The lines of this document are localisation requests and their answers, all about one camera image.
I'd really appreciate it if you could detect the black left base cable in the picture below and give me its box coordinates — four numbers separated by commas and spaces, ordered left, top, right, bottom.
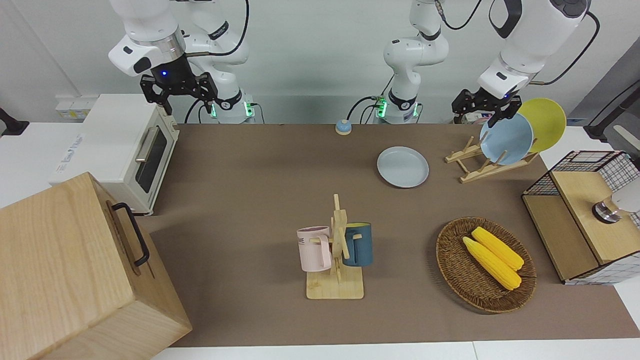
347, 94, 391, 124

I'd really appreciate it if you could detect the wooden plate rack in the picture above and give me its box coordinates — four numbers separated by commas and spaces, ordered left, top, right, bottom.
445, 131, 541, 184

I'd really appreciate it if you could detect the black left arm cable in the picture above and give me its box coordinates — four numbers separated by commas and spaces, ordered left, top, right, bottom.
437, 0, 601, 87

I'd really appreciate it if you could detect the wire grid wooden shelf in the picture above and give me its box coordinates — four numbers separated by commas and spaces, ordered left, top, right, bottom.
521, 150, 640, 286

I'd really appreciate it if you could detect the wooden drawer cabinet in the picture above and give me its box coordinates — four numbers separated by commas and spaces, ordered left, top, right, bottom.
0, 171, 193, 360

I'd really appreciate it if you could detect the black base cable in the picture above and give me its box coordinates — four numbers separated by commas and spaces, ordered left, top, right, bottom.
347, 94, 391, 124
184, 97, 202, 124

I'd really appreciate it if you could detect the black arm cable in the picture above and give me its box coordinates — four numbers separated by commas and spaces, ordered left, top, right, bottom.
437, 0, 601, 87
186, 0, 251, 57

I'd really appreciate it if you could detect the gray plate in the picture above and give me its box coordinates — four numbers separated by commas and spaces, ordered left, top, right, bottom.
376, 146, 430, 189

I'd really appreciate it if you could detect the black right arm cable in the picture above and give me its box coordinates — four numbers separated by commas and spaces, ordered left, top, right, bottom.
186, 0, 251, 57

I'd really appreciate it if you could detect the yellow corn cob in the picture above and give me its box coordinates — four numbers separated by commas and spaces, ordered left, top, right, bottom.
462, 236, 522, 291
471, 226, 525, 272

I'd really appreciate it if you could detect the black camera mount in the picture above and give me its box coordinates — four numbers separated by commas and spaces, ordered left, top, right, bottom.
0, 107, 29, 137

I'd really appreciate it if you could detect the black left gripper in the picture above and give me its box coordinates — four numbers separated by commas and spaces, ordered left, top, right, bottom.
452, 87, 524, 129

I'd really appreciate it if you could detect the brown wicker basket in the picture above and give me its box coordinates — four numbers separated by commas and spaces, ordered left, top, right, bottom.
436, 216, 537, 315

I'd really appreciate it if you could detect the white cylindrical grinder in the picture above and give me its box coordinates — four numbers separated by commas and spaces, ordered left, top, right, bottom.
592, 182, 640, 224

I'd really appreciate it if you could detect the light blue plate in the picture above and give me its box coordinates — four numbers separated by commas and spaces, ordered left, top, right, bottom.
479, 113, 535, 166

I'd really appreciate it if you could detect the pink mug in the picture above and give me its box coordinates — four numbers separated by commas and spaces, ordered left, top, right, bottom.
297, 226, 333, 273

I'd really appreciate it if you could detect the black right base cable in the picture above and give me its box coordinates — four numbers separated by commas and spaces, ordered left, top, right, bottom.
184, 97, 202, 124

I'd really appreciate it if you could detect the brown table mat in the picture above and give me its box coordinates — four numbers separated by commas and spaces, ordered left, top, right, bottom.
135, 123, 640, 348

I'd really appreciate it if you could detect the wooden mug tree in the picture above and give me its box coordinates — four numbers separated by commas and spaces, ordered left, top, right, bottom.
306, 194, 365, 300

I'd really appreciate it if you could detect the black cabinet handle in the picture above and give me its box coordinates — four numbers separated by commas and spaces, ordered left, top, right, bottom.
111, 202, 151, 268

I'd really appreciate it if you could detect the yellow plate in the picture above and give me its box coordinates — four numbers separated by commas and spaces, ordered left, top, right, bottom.
517, 97, 567, 154

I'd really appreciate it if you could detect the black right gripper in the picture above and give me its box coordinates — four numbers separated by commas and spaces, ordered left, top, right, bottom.
140, 52, 219, 117

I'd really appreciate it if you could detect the dark blue mug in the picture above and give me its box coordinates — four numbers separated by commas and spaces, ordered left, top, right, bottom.
342, 222, 374, 267

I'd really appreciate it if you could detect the white toaster oven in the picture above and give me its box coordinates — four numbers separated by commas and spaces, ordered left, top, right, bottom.
48, 93, 180, 217

